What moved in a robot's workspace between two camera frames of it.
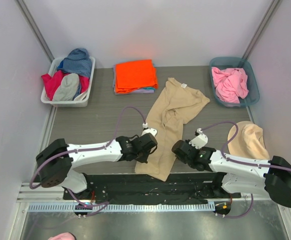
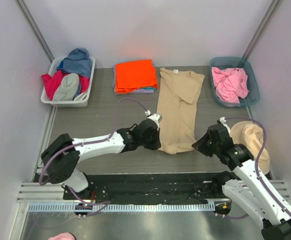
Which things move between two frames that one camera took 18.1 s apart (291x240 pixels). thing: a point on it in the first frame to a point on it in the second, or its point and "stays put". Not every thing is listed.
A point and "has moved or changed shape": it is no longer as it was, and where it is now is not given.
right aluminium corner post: [254, 41] stays put
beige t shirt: [175, 103] has moved or changed shape
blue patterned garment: [78, 61] stays put
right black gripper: [179, 148] to [206, 139]
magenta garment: [51, 84] stays put
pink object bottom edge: [64, 236] stays put
